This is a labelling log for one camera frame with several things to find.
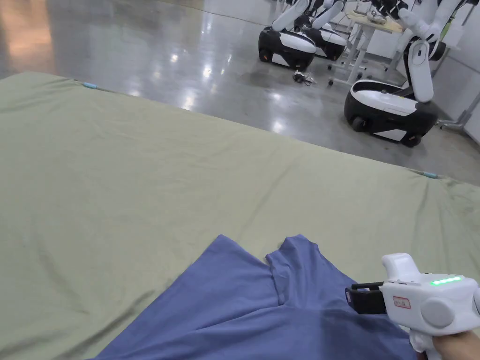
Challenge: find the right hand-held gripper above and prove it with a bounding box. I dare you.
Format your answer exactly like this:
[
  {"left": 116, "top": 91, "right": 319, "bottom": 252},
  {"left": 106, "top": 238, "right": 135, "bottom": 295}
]
[{"left": 345, "top": 253, "right": 480, "bottom": 354}]

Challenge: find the blue shirt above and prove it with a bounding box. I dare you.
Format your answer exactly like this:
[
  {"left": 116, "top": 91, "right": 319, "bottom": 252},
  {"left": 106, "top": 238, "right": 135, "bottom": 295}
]
[{"left": 87, "top": 234, "right": 422, "bottom": 360}]

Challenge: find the person's right hand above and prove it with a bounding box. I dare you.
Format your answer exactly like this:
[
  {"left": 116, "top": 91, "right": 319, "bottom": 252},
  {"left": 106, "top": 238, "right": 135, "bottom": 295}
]
[{"left": 423, "top": 333, "right": 480, "bottom": 360}]

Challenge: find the white and black wheeled robot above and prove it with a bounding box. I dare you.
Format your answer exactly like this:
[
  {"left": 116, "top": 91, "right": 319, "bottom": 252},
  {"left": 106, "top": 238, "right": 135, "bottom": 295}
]
[
  {"left": 305, "top": 0, "right": 347, "bottom": 61},
  {"left": 258, "top": 0, "right": 316, "bottom": 70},
  {"left": 344, "top": 0, "right": 449, "bottom": 148}
]

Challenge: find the white desk with wooden top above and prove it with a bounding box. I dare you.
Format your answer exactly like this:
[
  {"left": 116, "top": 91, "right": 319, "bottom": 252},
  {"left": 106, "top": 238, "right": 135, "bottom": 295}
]
[{"left": 327, "top": 10, "right": 407, "bottom": 88}]

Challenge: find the bed with pale green sheet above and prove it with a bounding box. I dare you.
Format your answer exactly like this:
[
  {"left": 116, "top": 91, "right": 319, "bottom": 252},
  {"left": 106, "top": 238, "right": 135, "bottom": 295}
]
[{"left": 0, "top": 72, "right": 480, "bottom": 360}]

